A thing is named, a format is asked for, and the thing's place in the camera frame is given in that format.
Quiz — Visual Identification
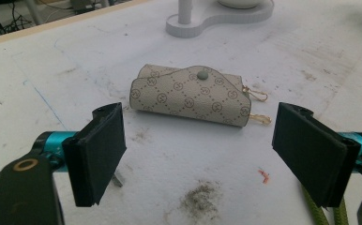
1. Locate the white stand base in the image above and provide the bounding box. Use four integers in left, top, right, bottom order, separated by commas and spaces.
165, 0, 275, 39

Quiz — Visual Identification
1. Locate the green cord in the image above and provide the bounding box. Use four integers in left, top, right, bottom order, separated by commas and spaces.
300, 184, 350, 225

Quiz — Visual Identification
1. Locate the white bowl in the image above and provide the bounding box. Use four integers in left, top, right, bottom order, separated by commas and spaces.
217, 0, 264, 10

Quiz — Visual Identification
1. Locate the beige patterned key pouch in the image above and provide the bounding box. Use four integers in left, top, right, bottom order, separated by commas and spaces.
128, 64, 272, 128

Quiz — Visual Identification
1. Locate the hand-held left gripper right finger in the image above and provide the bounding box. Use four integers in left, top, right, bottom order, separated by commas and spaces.
271, 101, 362, 208

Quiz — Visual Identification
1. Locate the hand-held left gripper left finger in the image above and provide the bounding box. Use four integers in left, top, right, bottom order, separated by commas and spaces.
32, 102, 128, 208

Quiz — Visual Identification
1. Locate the white post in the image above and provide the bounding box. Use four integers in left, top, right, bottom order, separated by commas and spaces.
177, 0, 193, 25

